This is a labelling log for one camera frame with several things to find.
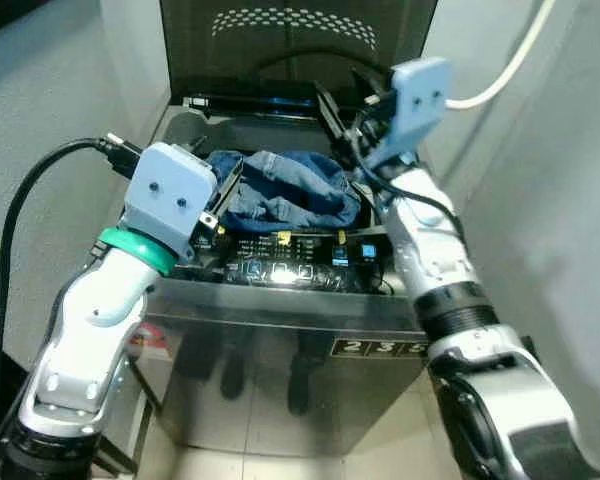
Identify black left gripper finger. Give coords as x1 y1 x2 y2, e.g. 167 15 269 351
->
214 158 247 217

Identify blue denim jeans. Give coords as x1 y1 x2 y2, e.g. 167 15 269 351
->
204 149 367 234

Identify silver top-load washing machine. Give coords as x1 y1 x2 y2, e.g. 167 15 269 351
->
128 90 453 463

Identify dark translucent washer lid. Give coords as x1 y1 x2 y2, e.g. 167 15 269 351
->
160 0 440 97

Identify black washer control panel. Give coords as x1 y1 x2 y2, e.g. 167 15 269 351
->
193 227 398 295

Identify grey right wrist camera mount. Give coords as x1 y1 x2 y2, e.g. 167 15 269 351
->
365 57 454 172

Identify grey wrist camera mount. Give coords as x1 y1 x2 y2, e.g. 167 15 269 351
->
365 57 454 172
123 142 220 264

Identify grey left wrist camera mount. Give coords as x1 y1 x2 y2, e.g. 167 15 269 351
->
123 142 220 264

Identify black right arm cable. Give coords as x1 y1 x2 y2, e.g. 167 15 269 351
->
344 128 468 248

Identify white water hose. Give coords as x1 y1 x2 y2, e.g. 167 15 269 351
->
445 0 559 110

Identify dark window frame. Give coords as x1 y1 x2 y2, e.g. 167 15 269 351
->
0 0 56 41

